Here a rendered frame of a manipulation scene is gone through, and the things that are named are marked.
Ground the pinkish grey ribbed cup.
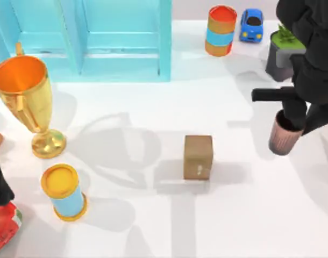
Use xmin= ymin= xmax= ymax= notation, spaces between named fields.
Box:
xmin=268 ymin=109 xmax=306 ymax=156

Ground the grey pot with green plant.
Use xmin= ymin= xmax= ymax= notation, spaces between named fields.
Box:
xmin=265 ymin=23 xmax=306 ymax=82

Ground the blue toy car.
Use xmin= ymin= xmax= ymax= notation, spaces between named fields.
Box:
xmin=239 ymin=8 xmax=264 ymax=43

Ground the brown cardboard box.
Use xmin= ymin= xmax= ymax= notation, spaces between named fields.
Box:
xmin=183 ymin=134 xmax=214 ymax=181

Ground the orange and blue can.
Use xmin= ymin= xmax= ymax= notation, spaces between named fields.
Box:
xmin=204 ymin=5 xmax=238 ymax=58

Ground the light blue rack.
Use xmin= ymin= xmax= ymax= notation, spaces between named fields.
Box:
xmin=0 ymin=0 xmax=172 ymax=82

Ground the yellow and blue can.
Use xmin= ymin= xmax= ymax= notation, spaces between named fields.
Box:
xmin=40 ymin=163 xmax=88 ymax=222

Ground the gold trophy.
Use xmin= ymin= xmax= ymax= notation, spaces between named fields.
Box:
xmin=0 ymin=42 xmax=67 ymax=159

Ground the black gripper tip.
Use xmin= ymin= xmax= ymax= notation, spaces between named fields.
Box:
xmin=0 ymin=137 xmax=15 ymax=207

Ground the red bag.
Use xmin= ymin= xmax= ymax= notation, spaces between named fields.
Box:
xmin=0 ymin=201 xmax=23 ymax=252

